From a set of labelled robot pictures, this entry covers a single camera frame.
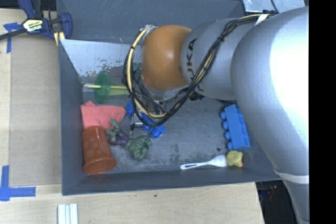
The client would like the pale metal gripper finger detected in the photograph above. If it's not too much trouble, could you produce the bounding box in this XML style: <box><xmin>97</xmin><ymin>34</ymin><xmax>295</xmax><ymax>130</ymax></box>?
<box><xmin>130</xmin><ymin>113</ymin><xmax>144</xmax><ymax>137</ymax></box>

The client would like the small blue toy block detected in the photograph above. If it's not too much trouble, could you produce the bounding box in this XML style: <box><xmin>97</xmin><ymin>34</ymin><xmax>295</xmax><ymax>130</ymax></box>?
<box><xmin>125</xmin><ymin>100</ymin><xmax>167</xmax><ymax>140</ymax></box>

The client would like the green and purple toy figure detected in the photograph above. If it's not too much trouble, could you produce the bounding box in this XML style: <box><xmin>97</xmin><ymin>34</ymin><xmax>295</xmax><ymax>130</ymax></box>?
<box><xmin>105</xmin><ymin>118</ymin><xmax>130</xmax><ymax>147</ymax></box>

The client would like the pink cloth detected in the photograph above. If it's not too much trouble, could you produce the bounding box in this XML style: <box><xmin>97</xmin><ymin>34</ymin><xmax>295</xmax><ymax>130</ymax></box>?
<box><xmin>80</xmin><ymin>100</ymin><xmax>127</xmax><ymax>131</ymax></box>

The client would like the clear cup with green lid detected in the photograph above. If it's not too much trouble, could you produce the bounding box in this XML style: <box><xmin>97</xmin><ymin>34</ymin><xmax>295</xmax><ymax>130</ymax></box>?
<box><xmin>83</xmin><ymin>70</ymin><xmax>130</xmax><ymax>104</ymax></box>

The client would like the grey metal bin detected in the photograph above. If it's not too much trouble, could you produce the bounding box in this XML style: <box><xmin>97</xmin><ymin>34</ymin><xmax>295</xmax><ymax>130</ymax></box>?
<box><xmin>55</xmin><ymin>0</ymin><xmax>283</xmax><ymax>196</ymax></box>

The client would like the orange-red plastic cup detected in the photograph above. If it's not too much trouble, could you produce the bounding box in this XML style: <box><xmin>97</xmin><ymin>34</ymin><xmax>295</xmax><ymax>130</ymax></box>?
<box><xmin>81</xmin><ymin>125</ymin><xmax>118</xmax><ymax>175</ymax></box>

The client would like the white plastic spoon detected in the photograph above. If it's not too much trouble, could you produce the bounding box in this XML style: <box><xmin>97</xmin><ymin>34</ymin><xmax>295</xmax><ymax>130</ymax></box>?
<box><xmin>180</xmin><ymin>155</ymin><xmax>228</xmax><ymax>170</ymax></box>

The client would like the large blue toy block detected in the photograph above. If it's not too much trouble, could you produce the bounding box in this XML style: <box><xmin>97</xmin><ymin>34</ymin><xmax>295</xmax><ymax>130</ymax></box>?
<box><xmin>219</xmin><ymin>103</ymin><xmax>251</xmax><ymax>152</ymax></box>

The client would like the yellow-green toy duck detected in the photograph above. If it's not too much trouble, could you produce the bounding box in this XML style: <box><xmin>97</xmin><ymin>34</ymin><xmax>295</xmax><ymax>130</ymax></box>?
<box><xmin>226</xmin><ymin>150</ymin><xmax>244</xmax><ymax>168</ymax></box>

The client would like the pale wood board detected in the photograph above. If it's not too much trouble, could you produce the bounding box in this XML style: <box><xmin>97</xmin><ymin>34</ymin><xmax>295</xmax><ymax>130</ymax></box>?
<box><xmin>9</xmin><ymin>34</ymin><xmax>62</xmax><ymax>187</ymax></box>

